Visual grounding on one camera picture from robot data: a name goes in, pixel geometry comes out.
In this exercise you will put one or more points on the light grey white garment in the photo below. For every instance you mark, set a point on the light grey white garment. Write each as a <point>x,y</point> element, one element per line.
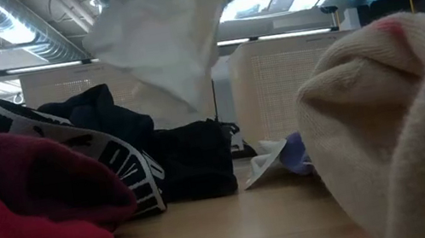
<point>164,36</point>

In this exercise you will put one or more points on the navy underwear white lettered waistband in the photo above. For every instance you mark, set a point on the navy underwear white lettered waistband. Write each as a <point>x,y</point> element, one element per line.
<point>114,152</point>

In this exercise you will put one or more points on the cream red-striped sock pair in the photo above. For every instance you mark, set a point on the cream red-striped sock pair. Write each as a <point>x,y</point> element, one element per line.
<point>391,128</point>

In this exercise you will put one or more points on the black garment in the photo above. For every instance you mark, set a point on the black garment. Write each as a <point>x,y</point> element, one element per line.
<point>198,160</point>

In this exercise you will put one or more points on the white perforated plastic bin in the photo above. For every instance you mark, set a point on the white perforated plastic bin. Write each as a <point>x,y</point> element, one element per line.
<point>60,86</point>
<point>268,92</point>

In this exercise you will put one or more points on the purple sock with white tag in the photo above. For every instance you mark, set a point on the purple sock with white tag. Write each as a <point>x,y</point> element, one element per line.
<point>299,156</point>

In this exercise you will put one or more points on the horizontal metal bar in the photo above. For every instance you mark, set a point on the horizontal metal bar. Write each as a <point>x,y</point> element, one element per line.
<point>44,67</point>

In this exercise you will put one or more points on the maroon and red sock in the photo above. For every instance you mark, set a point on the maroon and red sock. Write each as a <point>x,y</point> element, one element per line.
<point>33,188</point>

